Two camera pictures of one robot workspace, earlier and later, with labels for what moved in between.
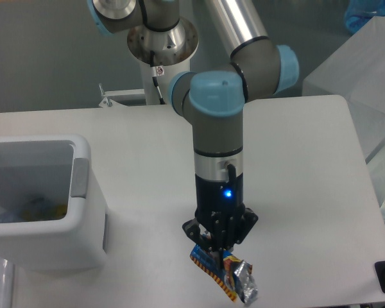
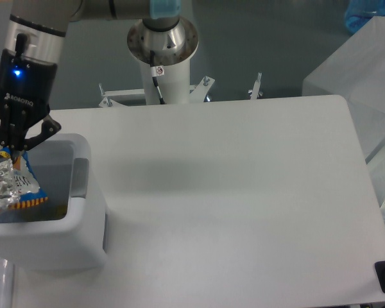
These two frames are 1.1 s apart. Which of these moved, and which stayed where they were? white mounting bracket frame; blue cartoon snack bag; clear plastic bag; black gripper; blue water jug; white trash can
Moved: black gripper; blue cartoon snack bag
Stayed: blue water jug; white mounting bracket frame; white trash can; clear plastic bag
